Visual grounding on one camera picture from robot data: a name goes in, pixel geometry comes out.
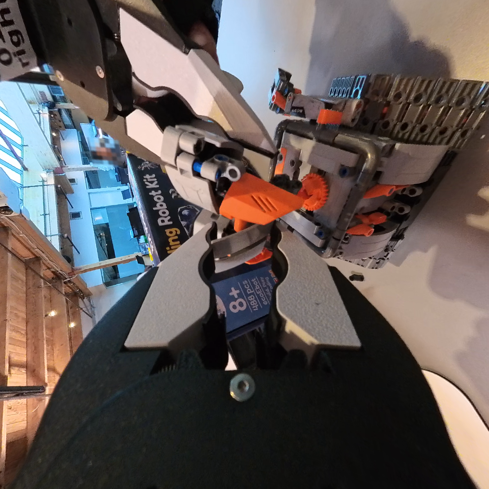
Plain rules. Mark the blue robot kit box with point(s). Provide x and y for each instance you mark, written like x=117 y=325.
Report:
x=164 y=221

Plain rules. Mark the white articulated holder stand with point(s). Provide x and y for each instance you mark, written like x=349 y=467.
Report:
x=466 y=428

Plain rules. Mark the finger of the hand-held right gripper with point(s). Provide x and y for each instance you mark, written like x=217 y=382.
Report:
x=199 y=84
x=149 y=134

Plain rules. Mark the small black connector pin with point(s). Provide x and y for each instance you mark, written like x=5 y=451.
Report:
x=356 y=276

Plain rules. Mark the grey orange tracked toy robot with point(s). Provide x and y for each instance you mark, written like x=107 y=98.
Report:
x=382 y=153

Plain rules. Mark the grey orange toy robot arm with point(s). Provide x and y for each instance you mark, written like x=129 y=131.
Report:
x=241 y=244
x=256 y=202

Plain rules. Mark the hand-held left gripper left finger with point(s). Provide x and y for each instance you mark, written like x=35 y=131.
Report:
x=168 y=306

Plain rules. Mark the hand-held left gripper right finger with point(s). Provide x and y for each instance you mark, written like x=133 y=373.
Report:
x=317 y=306

